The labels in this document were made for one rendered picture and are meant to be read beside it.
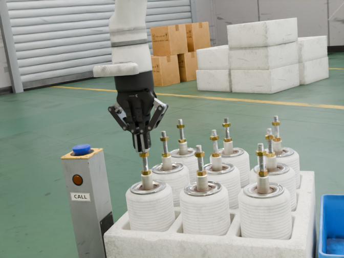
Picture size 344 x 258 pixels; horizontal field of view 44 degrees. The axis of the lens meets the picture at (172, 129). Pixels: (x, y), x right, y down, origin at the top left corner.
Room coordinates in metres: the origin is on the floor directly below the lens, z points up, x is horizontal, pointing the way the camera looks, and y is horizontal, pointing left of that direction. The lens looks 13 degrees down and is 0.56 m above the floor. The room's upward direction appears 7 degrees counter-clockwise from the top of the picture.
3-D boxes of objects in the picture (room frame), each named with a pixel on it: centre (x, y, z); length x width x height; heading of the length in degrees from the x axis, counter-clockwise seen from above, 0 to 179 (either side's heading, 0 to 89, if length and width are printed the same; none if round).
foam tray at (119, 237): (0.91, -0.09, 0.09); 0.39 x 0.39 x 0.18; 69
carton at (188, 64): (4.80, -0.22, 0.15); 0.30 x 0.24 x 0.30; 39
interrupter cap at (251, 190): (0.75, -0.16, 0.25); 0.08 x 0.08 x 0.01
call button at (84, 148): (0.94, 0.21, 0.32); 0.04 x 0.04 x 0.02
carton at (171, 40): (4.69, -0.08, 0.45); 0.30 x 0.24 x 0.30; 40
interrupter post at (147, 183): (0.84, 0.06, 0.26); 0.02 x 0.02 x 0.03
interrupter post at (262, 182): (0.75, -0.16, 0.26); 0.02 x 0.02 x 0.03
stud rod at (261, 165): (0.75, -0.16, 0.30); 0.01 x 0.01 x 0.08
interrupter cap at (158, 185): (0.84, 0.06, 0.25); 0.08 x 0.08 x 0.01
